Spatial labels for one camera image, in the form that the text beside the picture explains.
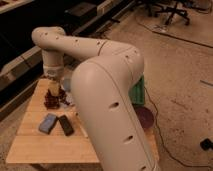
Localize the light blue cloth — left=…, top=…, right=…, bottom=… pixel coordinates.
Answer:
left=61, top=78, right=74, bottom=106

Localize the black device on floor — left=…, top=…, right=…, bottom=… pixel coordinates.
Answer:
left=200, top=138, right=213, bottom=151

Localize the black rectangular block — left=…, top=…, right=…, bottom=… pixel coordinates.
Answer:
left=59, top=115, right=74, bottom=136

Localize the green plastic tray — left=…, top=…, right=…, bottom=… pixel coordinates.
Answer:
left=129, top=77, right=145, bottom=105

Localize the purple bowl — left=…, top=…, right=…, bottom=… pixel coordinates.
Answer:
left=135, top=107, right=154, bottom=129

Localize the blue sponge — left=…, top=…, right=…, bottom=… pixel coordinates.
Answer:
left=39, top=113, right=58, bottom=134

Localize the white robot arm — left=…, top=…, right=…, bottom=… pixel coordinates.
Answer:
left=31, top=27, right=161, bottom=171

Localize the dark red grape bunch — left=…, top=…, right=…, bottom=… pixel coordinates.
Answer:
left=44, top=90, right=67, bottom=109

